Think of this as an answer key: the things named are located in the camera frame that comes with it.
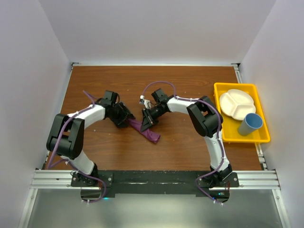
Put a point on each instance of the purple cloth napkin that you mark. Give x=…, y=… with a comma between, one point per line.
x=148, y=134

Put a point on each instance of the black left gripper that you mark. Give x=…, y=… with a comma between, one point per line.
x=124, y=114

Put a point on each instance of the yellow plastic tray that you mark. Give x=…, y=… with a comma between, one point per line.
x=230, y=126

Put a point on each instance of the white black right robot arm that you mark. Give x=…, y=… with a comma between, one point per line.
x=206, y=120

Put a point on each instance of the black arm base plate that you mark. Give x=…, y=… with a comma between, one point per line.
x=157, y=182

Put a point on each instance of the blue plastic cup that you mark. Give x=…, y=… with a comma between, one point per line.
x=250, y=123

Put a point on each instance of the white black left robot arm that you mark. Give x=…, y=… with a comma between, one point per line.
x=66, y=137

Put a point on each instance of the white divided plate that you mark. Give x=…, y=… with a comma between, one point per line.
x=236, y=104

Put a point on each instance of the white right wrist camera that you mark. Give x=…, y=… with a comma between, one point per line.
x=145, y=102

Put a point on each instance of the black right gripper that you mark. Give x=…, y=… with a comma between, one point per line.
x=148, y=120

